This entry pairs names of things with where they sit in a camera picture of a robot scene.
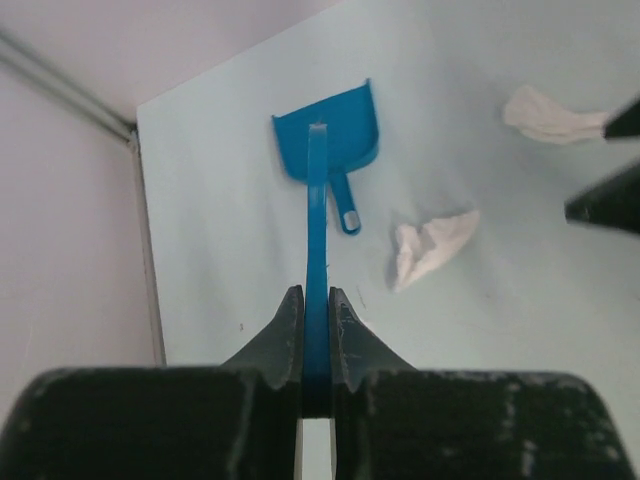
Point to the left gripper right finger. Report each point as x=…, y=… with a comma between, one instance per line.
x=393, y=421

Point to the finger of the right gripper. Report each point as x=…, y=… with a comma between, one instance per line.
x=611, y=203
x=625, y=123

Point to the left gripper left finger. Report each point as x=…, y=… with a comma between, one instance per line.
x=238, y=420

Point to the blue hand brush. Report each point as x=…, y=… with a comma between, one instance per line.
x=316, y=397

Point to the blue dustpan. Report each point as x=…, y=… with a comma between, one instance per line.
x=352, y=143

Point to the paper scrap back middle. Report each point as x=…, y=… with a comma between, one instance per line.
x=541, y=118

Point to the paper scrap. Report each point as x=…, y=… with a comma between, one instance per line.
x=422, y=245
x=541, y=118

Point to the paper scrap centre back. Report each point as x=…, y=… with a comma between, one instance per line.
x=422, y=245

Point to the left aluminium frame post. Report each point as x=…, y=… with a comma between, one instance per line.
x=28, y=65

